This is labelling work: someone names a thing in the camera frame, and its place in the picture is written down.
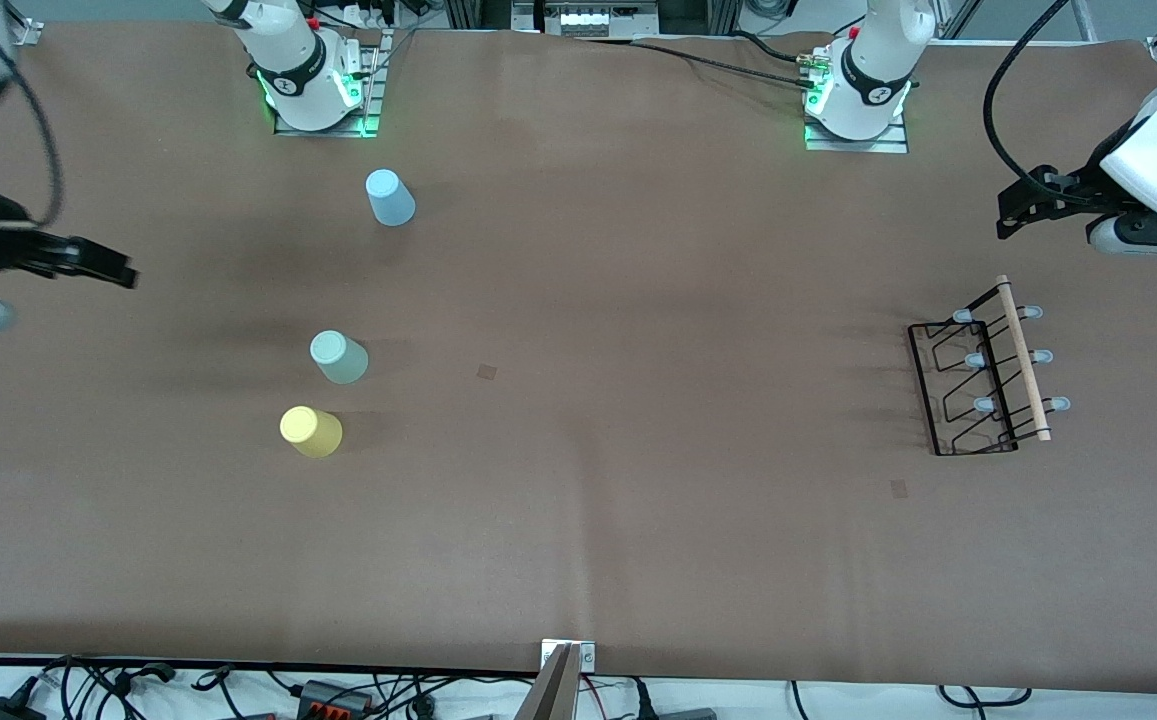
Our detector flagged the black wire cup holder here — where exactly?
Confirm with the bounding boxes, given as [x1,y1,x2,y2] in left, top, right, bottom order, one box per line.
[907,275,1072,458]

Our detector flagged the pale green plastic cup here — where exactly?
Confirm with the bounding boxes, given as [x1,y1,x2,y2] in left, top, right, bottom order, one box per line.
[309,330,370,386]

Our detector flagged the yellow plastic cup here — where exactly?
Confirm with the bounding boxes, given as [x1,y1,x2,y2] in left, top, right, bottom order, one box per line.
[279,405,344,460]

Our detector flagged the light blue plastic cup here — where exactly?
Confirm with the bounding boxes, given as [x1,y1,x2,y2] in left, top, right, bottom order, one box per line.
[365,168,417,228]

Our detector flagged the white power strip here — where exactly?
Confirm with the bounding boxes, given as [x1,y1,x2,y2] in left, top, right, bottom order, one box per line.
[316,0,411,29]

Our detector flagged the electronics box white terminals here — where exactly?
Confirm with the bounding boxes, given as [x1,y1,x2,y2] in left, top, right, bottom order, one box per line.
[511,0,661,38]

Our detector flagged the black orange connector block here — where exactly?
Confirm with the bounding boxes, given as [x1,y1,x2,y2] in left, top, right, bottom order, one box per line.
[296,679,376,718]

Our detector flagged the brown paper table cover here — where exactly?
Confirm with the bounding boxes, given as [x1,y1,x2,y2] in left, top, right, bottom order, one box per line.
[0,20,1157,697]

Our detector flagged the grey slanted beam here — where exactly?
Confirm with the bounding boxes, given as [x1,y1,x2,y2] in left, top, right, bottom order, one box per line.
[515,643,582,720]

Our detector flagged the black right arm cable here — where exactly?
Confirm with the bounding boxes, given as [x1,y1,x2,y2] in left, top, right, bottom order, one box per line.
[0,0,65,227]

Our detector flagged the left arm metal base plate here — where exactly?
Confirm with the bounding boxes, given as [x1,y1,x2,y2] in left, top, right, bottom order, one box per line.
[804,112,910,155]

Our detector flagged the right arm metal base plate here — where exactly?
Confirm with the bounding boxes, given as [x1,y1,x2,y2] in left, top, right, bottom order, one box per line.
[272,30,381,139]

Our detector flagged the black table cable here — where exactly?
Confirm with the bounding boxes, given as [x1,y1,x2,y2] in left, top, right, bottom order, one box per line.
[632,28,821,91]

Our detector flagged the black cable bundle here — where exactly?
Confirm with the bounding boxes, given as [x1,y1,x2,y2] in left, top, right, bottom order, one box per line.
[0,655,529,720]

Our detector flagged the metal edge bracket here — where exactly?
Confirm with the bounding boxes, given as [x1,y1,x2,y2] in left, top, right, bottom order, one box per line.
[540,639,598,674]

